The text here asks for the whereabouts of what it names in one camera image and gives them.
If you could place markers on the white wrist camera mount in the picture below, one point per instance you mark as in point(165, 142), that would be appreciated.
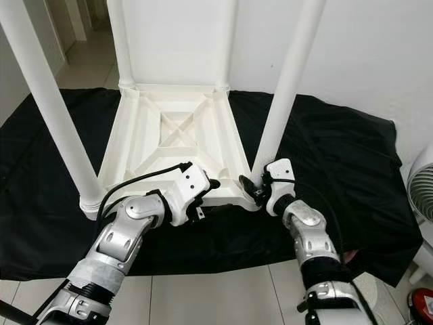
point(188, 187)
point(282, 174)

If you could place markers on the large pink towel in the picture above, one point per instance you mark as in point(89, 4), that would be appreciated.
point(350, 255)

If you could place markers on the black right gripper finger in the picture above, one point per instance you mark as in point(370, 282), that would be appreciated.
point(249, 189)

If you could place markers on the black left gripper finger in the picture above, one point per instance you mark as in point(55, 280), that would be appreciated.
point(213, 183)

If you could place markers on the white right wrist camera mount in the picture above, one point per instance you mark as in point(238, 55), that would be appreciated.
point(282, 174)

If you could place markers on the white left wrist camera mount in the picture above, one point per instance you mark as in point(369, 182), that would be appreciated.
point(188, 187)

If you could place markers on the white standing fan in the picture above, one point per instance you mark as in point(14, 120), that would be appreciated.
point(423, 183)

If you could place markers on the black red floor device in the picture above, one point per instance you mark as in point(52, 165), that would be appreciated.
point(422, 305)

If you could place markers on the white plastic table leg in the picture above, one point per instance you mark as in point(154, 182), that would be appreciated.
point(226, 40)
point(120, 40)
point(287, 88)
point(54, 115)

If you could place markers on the black metal table leg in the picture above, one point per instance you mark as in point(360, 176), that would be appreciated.
point(304, 305)
point(15, 313)

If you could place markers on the white plastic table top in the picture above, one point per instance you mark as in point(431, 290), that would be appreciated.
point(176, 132)

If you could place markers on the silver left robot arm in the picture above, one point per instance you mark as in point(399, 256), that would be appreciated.
point(122, 250)

